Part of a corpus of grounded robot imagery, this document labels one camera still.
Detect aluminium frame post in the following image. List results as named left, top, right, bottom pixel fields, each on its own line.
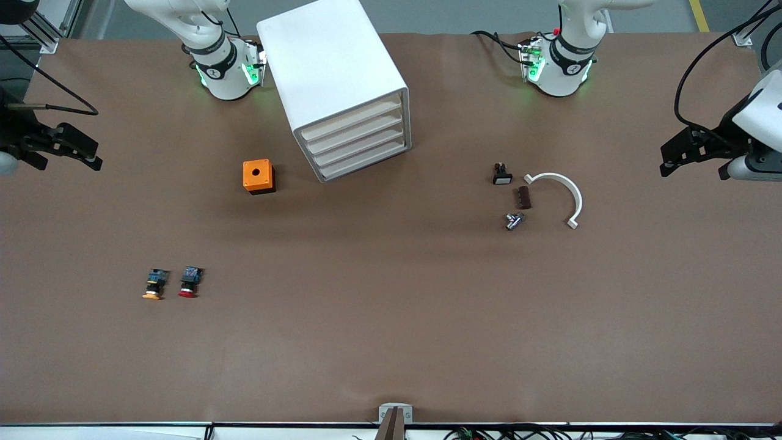
left=0, top=0, right=83, bottom=54
left=730, top=0, right=782, bottom=48

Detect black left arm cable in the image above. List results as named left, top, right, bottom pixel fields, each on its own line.
left=674, top=0, right=782, bottom=144

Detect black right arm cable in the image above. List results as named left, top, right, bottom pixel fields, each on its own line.
left=0, top=34, right=100, bottom=117

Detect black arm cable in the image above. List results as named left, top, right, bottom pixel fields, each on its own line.
left=674, top=0, right=782, bottom=144
left=0, top=34, right=100, bottom=117

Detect brown table cover sheet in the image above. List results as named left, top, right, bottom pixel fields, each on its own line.
left=0, top=31, right=782, bottom=425

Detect red capped push button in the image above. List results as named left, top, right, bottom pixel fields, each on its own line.
left=178, top=266, right=205, bottom=299

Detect orange button enclosure box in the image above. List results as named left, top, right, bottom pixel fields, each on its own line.
left=243, top=159, right=276, bottom=195

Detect orange capped push button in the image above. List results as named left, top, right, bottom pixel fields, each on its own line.
left=142, top=268, right=171, bottom=301

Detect white curved plastic bracket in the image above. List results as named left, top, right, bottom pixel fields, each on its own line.
left=524, top=172, right=583, bottom=230

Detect grey metal mounting bracket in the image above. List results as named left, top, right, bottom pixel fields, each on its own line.
left=378, top=403, right=414, bottom=424

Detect black base cable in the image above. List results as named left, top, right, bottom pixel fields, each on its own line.
left=470, top=29, right=527, bottom=64

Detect white drawer cabinet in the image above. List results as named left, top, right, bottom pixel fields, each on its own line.
left=257, top=0, right=412, bottom=184

